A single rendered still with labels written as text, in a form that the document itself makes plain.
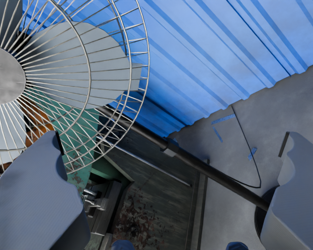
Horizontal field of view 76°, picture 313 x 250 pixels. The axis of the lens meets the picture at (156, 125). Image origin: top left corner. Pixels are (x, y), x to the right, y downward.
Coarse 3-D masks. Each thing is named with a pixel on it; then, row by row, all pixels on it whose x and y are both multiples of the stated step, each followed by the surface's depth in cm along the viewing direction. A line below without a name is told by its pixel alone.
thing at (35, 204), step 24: (48, 144) 10; (24, 168) 8; (48, 168) 8; (0, 192) 7; (24, 192) 7; (48, 192) 7; (72, 192) 7; (0, 216) 6; (24, 216) 6; (48, 216) 6; (72, 216) 6; (0, 240) 6; (24, 240) 6; (48, 240) 6; (72, 240) 6
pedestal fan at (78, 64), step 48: (0, 0) 37; (48, 0) 32; (0, 48) 31; (48, 48) 38; (96, 48) 41; (0, 96) 34; (96, 96) 49; (144, 96) 50; (0, 144) 43; (96, 144) 49; (240, 192) 82
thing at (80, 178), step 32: (32, 128) 109; (64, 128) 92; (96, 128) 102; (64, 160) 88; (96, 160) 125; (128, 160) 130; (160, 160) 146; (96, 192) 128; (128, 192) 123; (160, 192) 137; (192, 192) 155; (96, 224) 112; (128, 224) 117; (160, 224) 130; (192, 224) 144
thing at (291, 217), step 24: (288, 144) 11; (312, 144) 10; (288, 168) 9; (312, 168) 8; (288, 192) 7; (312, 192) 7; (288, 216) 6; (312, 216) 6; (264, 240) 7; (288, 240) 6; (312, 240) 6
